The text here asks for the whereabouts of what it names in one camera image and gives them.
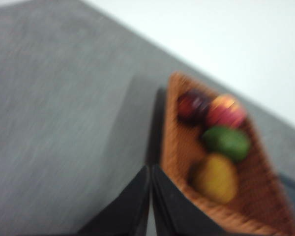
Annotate yellow-brown kiwi fruit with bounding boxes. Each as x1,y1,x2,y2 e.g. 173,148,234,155
193,153,238,204

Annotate red apple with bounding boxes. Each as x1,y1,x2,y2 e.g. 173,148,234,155
206,94,248,128

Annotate green fruit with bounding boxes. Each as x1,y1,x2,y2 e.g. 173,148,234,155
202,125,251,162

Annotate brown wicker basket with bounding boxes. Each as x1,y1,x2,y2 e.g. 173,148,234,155
159,71,295,236

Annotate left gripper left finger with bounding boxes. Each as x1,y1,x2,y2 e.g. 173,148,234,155
77,164,151,236

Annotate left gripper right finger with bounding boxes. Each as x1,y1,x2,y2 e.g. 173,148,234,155
151,164,236,236

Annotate dark purple fruit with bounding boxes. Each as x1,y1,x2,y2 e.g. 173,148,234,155
177,89,211,123

